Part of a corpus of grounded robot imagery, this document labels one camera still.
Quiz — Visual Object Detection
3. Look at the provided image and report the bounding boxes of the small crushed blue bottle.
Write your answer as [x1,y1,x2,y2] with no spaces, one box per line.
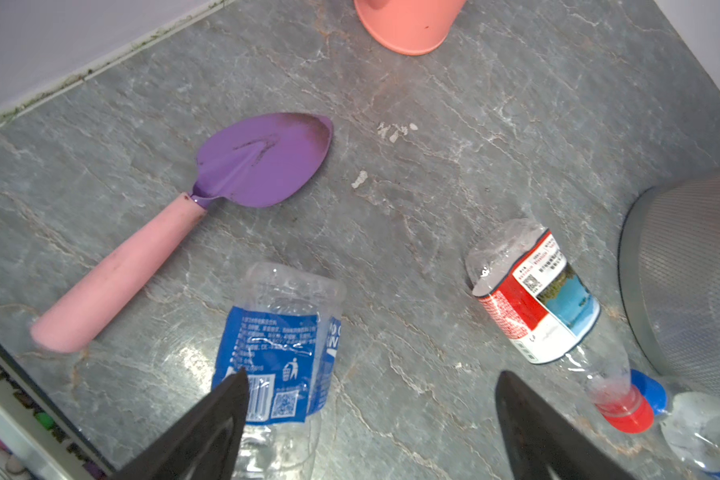
[631,369,720,479]

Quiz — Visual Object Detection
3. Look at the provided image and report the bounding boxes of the purple spoon pink handle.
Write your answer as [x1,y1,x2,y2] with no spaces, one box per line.
[30,112,334,353]

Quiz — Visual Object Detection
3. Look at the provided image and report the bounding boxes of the Pocari Sweat bottle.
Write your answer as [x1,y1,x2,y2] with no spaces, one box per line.
[212,261,346,479]

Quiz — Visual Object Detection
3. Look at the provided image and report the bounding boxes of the pink watering can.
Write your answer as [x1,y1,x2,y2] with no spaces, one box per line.
[353,0,466,56]

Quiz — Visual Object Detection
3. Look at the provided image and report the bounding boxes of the grey mesh waste bin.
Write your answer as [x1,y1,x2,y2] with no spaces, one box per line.
[618,168,720,397]

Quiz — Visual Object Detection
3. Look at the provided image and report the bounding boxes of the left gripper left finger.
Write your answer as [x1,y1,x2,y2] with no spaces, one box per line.
[112,369,249,480]

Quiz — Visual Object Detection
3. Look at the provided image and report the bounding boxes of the red label clear bottle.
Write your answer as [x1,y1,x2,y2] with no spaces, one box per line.
[465,218,654,434]

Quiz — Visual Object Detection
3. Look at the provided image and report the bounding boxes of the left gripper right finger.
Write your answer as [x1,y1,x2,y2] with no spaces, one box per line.
[495,370,633,480]

